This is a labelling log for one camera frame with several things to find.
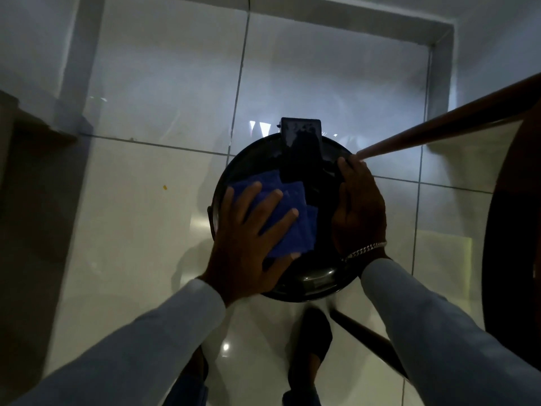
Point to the person's left hand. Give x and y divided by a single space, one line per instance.
243 253

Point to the blue cleaning cloth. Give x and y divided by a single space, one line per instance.
293 194

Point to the round wooden-rimmed table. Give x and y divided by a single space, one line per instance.
515 232

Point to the person's left leg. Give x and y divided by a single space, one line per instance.
190 384

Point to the person's right forearm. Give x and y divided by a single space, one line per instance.
439 346

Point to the person's left forearm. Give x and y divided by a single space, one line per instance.
139 346

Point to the brown wooden cabinet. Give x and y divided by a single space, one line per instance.
25 198

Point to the person's right shoe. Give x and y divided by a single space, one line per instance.
310 346

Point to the person's right hand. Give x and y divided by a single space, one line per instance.
361 215

